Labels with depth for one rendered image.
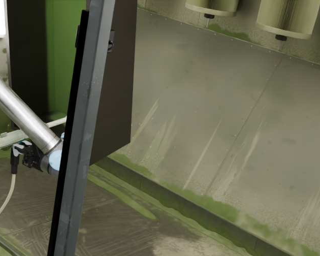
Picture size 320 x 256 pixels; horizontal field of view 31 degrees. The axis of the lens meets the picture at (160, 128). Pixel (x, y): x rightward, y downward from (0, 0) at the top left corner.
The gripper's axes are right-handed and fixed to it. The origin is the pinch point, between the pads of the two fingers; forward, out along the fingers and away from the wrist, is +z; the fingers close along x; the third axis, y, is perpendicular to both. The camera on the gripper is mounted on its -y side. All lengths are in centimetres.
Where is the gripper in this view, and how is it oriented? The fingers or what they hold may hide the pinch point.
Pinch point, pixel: (14, 141)
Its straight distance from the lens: 275.3
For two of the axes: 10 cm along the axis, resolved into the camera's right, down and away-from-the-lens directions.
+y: -1.6, 9.0, 4.1
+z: -8.2, -3.5, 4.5
